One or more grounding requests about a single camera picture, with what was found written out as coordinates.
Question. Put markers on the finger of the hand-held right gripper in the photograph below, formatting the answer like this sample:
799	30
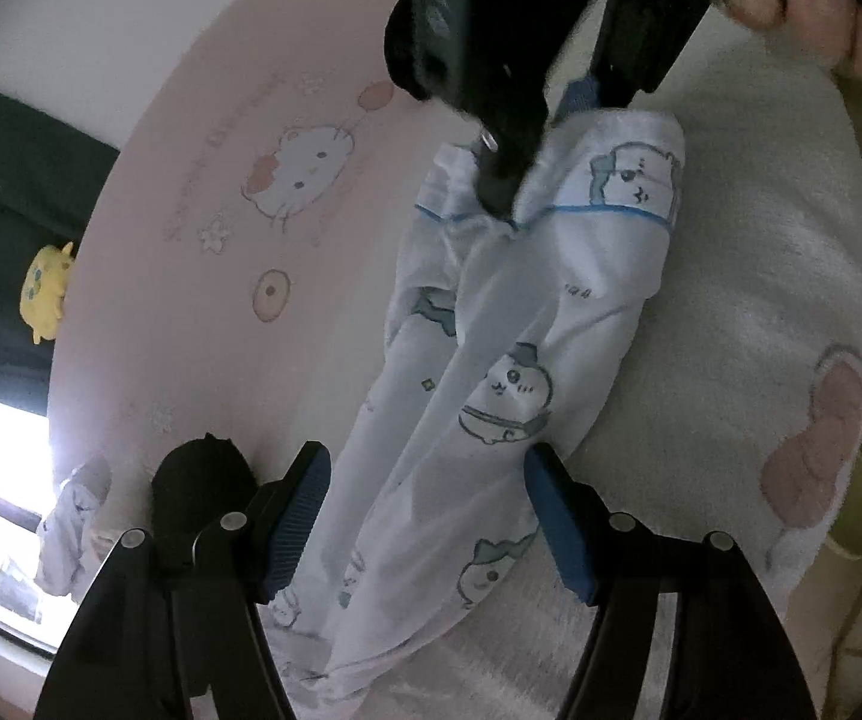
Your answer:
579	99
502	172

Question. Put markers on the white cartoon-print pants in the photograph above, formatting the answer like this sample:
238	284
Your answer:
521	300

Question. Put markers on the pink cat-print blanket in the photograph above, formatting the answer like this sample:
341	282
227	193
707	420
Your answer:
739	277

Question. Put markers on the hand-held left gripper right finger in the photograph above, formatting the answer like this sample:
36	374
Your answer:
562	532

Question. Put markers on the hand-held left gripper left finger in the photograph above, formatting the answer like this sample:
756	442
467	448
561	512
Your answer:
300	521

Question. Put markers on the person's right hand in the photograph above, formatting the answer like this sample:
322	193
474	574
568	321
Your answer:
829	15

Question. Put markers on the yellow plush toy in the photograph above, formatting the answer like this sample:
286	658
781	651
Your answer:
44	292

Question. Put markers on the folded black garment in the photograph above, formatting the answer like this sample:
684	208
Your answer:
198	480

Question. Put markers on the folded white garment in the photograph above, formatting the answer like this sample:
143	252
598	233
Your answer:
63	547

